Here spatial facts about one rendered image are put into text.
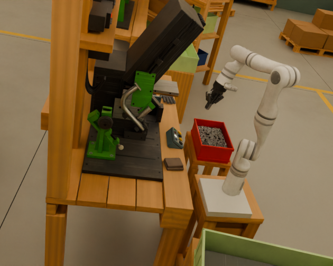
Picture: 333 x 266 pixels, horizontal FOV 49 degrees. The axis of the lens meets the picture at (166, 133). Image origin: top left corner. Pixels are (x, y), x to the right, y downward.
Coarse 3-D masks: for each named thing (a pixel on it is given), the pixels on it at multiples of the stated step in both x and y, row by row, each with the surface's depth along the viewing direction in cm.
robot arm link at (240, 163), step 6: (240, 144) 176; (246, 144) 176; (252, 144) 176; (240, 150) 176; (246, 150) 175; (252, 150) 175; (240, 156) 178; (246, 156) 176; (234, 162) 181; (240, 162) 181; (246, 162) 184; (234, 168) 183; (240, 168) 181; (246, 168) 181
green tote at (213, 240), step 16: (208, 240) 162; (224, 240) 161; (240, 240) 160; (256, 240) 160; (240, 256) 166; (256, 256) 164; (272, 256) 163; (288, 256) 162; (304, 256) 161; (320, 256) 160
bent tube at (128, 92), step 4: (136, 84) 204; (132, 88) 206; (136, 88) 206; (140, 88) 207; (128, 92) 206; (132, 92) 207; (124, 96) 206; (124, 100) 207; (124, 104) 208; (124, 108) 209; (124, 112) 210; (128, 112) 210; (128, 116) 211; (132, 116) 211; (132, 120) 212; (136, 120) 212; (136, 124) 213; (140, 124) 213; (140, 128) 214; (144, 128) 215
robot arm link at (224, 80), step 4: (220, 72) 183; (220, 76) 181; (224, 76) 180; (216, 80) 183; (220, 80) 181; (224, 80) 180; (228, 80) 180; (232, 80) 182; (224, 84) 181; (228, 84) 180; (228, 88) 178; (232, 88) 179; (236, 88) 182
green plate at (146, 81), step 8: (136, 72) 206; (144, 72) 207; (136, 80) 208; (144, 80) 208; (152, 80) 209; (144, 88) 210; (152, 88) 210; (136, 96) 211; (144, 96) 211; (136, 104) 212; (144, 104) 213
